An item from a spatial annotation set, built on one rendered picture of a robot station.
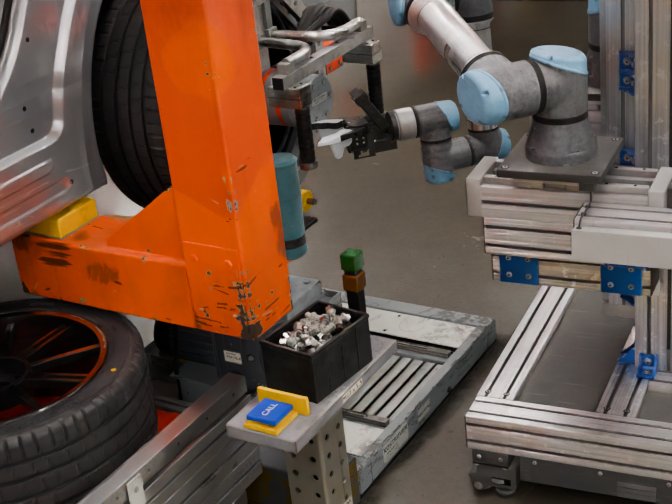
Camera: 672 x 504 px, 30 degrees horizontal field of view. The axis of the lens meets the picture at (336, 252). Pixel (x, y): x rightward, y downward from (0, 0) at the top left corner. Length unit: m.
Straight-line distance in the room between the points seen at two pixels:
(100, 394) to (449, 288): 1.60
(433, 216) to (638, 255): 1.96
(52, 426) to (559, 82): 1.24
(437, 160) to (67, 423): 1.07
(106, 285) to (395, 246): 1.58
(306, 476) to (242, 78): 0.86
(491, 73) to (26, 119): 1.03
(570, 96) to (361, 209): 2.04
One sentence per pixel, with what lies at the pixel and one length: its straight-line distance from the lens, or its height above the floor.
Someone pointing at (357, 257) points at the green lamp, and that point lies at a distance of 2.71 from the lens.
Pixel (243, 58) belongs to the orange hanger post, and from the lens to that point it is 2.55.
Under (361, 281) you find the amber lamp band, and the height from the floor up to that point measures 0.59.
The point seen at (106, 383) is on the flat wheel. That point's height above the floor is 0.50.
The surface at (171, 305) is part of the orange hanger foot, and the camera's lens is 2.80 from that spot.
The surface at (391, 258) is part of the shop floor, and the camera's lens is 4.18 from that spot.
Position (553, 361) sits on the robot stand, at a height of 0.21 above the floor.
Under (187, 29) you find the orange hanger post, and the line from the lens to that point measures 2.48.
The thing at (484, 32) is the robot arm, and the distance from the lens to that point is 2.99.
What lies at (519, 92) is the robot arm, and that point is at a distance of 2.58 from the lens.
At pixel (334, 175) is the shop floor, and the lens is 4.90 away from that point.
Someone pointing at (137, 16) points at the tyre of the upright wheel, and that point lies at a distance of 3.06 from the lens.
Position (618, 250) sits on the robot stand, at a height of 0.69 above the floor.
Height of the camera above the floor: 1.83
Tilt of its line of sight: 25 degrees down
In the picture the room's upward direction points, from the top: 7 degrees counter-clockwise
